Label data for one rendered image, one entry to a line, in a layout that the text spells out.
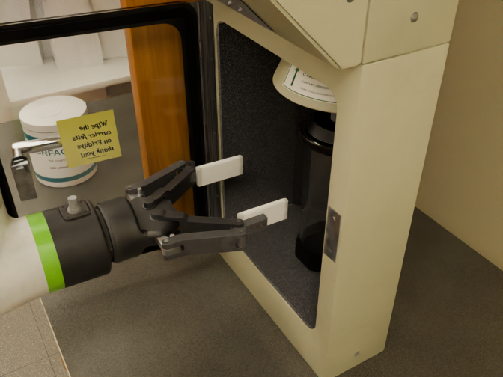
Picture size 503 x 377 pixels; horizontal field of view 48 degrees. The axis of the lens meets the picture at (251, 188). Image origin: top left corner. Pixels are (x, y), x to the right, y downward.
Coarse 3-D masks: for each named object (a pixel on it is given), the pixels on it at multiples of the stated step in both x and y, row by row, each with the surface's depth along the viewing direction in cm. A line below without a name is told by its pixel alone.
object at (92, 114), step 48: (0, 48) 66; (48, 48) 68; (96, 48) 71; (144, 48) 73; (0, 96) 69; (48, 96) 72; (96, 96) 74; (144, 96) 77; (0, 144) 73; (48, 144) 75; (96, 144) 78; (144, 144) 81; (48, 192) 79; (96, 192) 82; (192, 192) 89
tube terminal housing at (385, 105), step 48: (384, 0) 48; (432, 0) 51; (288, 48) 60; (384, 48) 51; (432, 48) 54; (336, 96) 55; (384, 96) 54; (432, 96) 58; (336, 144) 58; (384, 144) 58; (336, 192) 60; (384, 192) 62; (384, 240) 67; (336, 288) 67; (384, 288) 73; (288, 336) 83; (336, 336) 73; (384, 336) 80
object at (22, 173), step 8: (24, 160) 75; (16, 168) 73; (24, 168) 74; (16, 176) 74; (24, 176) 74; (16, 184) 75; (24, 184) 75; (32, 184) 76; (24, 192) 76; (32, 192) 76
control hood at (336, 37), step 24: (264, 0) 44; (288, 0) 43; (312, 0) 44; (336, 0) 45; (360, 0) 46; (288, 24) 46; (312, 24) 45; (336, 24) 46; (360, 24) 48; (312, 48) 48; (336, 48) 48; (360, 48) 49
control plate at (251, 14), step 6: (222, 0) 61; (234, 0) 54; (240, 0) 52; (228, 6) 62; (234, 6) 58; (240, 6) 55; (246, 6) 52; (246, 12) 56; (252, 12) 53; (252, 18) 57; (258, 18) 54; (264, 24) 55; (270, 30) 56
